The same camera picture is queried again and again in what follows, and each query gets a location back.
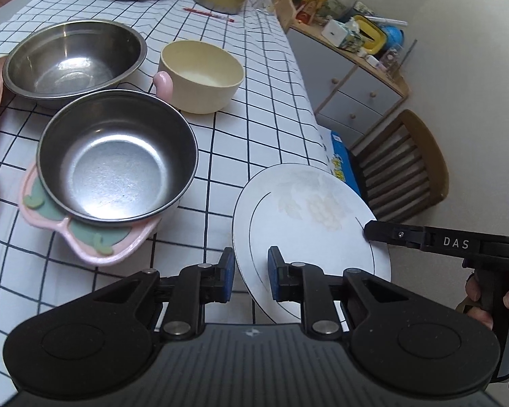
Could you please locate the yellow plastic container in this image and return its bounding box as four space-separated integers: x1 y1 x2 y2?
352 16 388 55

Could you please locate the blue flat box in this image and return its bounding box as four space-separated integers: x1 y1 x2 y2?
328 131 363 198

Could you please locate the wooden tray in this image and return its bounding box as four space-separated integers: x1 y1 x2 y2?
274 0 298 30

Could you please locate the red pen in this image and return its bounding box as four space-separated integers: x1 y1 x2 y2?
183 7 235 23

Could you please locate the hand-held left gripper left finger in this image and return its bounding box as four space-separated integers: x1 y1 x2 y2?
91 247 237 342

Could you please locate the grey corner cabinet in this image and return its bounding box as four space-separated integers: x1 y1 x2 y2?
286 21 410 149

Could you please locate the white checkered tablecloth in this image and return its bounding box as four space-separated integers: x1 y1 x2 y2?
0 0 367 407

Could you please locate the cream bowl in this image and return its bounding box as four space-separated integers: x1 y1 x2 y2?
158 40 244 115

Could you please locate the thin dark stick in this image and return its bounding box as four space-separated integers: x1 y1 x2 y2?
400 39 418 79

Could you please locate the white marker pen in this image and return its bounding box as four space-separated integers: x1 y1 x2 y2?
365 16 408 26

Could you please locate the pink strawberry-shaped plate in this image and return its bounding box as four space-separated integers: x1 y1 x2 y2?
18 163 164 268

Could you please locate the brown wooden chair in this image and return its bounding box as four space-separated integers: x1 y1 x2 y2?
350 109 449 223

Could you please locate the person's right hand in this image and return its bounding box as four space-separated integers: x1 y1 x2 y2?
464 272 509 331

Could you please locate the white floral plate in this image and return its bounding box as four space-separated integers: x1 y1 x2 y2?
232 163 392 325

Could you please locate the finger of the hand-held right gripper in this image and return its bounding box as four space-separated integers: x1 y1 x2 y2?
363 219 427 251

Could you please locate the white tissue box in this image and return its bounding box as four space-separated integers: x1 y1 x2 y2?
322 19 363 49

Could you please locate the deep stainless steel bowl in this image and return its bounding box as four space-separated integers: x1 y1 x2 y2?
36 89 199 226

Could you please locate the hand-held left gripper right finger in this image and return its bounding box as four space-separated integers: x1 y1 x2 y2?
267 246 412 336

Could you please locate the wide stainless steel bowl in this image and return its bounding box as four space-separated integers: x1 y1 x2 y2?
2 20 148 110

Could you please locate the blue round container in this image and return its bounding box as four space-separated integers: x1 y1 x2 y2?
379 25 406 56

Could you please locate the orange drink bottle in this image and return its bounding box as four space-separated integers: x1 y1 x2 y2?
295 0 332 24

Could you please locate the clear glass jar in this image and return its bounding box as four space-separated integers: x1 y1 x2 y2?
379 44 401 73

